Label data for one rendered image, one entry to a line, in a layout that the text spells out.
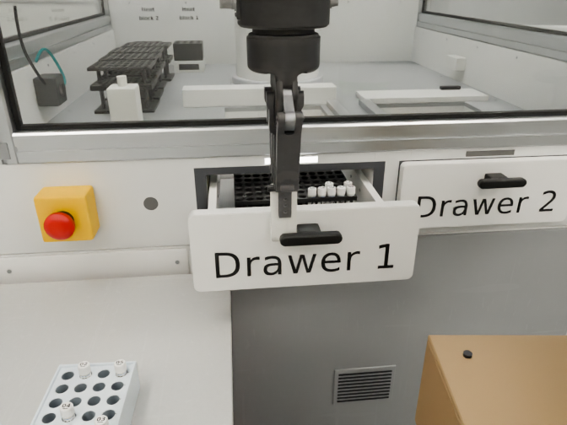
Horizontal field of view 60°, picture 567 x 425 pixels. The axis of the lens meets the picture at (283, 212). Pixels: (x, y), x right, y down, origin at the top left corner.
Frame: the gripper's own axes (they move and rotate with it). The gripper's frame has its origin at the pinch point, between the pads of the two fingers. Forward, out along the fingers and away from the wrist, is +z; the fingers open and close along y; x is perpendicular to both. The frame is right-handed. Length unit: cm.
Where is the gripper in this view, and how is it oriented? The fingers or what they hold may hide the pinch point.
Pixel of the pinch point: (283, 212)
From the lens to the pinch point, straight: 58.0
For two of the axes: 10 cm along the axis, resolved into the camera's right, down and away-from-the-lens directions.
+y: 1.1, 4.3, -9.0
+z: 0.0, 9.0, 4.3
